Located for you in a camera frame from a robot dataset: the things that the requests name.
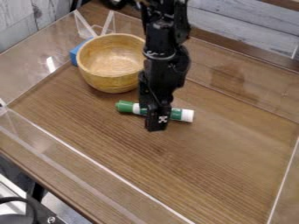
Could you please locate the blue block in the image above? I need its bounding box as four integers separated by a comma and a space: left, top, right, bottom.
70, 38, 91, 67

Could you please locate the black metal bracket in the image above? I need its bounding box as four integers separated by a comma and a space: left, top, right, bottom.
26, 201, 67, 224

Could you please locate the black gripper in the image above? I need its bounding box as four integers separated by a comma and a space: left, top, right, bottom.
139, 46, 191, 132

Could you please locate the green Expo marker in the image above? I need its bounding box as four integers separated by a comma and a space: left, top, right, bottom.
116, 101, 195, 123

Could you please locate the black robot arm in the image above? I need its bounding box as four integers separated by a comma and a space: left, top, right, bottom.
139, 0, 191, 131

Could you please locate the clear acrylic stand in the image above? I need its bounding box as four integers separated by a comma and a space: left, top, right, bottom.
74, 10, 116, 39

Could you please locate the brown wooden bowl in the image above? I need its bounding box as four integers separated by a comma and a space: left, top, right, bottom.
76, 33, 146, 94

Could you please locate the black cable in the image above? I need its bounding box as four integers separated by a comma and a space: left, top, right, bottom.
0, 196, 43, 224

